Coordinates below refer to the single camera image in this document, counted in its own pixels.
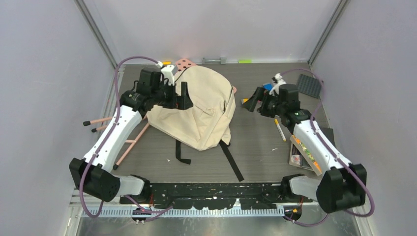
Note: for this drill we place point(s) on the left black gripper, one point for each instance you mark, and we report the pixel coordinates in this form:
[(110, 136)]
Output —
[(182, 102)]

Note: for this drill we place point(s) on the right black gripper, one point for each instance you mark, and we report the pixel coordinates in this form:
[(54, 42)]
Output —
[(260, 93)]

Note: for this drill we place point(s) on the cream canvas backpack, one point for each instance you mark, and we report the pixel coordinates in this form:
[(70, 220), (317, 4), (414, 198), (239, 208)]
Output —
[(207, 123)]

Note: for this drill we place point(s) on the orange treehouse book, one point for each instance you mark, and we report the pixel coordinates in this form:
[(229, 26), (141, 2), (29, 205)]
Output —
[(306, 154)]

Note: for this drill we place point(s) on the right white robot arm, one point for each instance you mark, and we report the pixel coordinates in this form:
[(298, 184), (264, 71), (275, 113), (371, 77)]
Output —
[(343, 184)]

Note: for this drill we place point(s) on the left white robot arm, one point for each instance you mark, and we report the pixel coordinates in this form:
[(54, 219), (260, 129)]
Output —
[(103, 184)]

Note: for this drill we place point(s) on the blue eraser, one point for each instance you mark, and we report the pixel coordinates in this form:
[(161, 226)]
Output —
[(268, 86)]

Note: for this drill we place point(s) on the yellow capped white marker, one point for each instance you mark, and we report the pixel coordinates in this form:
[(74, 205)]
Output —
[(280, 129)]

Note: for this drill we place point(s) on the pink music stand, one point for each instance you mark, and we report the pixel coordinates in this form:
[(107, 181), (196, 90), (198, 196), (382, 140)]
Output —
[(130, 143)]

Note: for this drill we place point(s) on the green tape piece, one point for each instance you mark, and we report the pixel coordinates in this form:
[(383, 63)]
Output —
[(244, 61)]

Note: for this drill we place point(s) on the dark grey studded plate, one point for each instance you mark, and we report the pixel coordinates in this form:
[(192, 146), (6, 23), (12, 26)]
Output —
[(309, 86)]

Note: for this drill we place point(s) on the floral cover small book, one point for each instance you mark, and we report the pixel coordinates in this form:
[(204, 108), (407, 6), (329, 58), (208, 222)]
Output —
[(296, 159)]

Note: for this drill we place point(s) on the black moon sixpence book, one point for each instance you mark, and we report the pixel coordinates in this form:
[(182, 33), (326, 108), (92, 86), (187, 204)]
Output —
[(327, 135)]

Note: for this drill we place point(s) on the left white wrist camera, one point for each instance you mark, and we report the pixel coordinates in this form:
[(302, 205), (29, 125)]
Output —
[(168, 71)]

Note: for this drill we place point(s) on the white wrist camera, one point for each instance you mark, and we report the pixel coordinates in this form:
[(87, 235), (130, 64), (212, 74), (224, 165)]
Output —
[(168, 71), (278, 81)]

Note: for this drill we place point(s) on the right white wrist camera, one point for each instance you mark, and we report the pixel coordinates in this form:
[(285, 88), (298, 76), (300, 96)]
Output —
[(278, 81)]

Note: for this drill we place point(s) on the metal wall bracket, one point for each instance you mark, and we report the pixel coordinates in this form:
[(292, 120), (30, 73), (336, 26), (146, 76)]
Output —
[(221, 60)]

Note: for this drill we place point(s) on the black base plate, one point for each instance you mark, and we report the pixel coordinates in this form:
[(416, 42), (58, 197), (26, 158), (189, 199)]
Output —
[(217, 195)]

